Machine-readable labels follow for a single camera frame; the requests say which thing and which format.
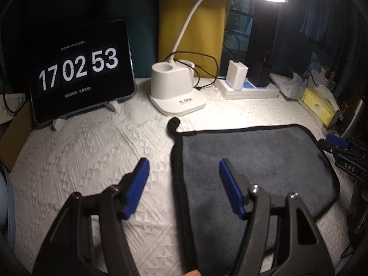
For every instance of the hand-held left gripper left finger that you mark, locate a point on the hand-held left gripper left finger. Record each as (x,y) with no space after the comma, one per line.
(138,182)

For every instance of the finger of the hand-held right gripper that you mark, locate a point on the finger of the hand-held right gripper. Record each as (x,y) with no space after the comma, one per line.
(335,143)

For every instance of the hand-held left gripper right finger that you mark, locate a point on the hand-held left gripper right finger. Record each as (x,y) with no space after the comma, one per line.
(230,184)

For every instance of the grey towel with black trim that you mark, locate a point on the grey towel with black trim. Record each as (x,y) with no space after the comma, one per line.
(258,161)

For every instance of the white textured tablecloth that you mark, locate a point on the white textured tablecloth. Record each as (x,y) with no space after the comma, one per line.
(120,161)

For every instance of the yellow tissue box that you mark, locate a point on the yellow tissue box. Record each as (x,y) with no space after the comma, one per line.
(317,106)

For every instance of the white plastic basket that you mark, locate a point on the white plastic basket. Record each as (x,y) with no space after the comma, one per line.
(322,77)

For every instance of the crumpled white packet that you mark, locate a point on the crumpled white packet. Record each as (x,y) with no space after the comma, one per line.
(290,86)

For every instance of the white tablet stand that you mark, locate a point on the white tablet stand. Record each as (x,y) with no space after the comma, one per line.
(86,113)

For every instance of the white power strip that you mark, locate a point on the white power strip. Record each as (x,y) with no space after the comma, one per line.
(247,89)

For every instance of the black power adapter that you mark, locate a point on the black power adapter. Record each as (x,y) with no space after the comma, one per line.
(262,72)

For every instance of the white desk lamp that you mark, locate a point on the white desk lamp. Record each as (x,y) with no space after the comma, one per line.
(184,89)

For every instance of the white charger block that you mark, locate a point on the white charger block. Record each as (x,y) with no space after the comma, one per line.
(236,74)

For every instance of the tablet with clock display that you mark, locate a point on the tablet with clock display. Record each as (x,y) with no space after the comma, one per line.
(83,73)

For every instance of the cardboard box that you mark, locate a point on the cardboard box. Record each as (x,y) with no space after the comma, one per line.
(15,138)

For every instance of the yellow board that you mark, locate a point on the yellow board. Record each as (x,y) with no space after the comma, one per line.
(191,20)

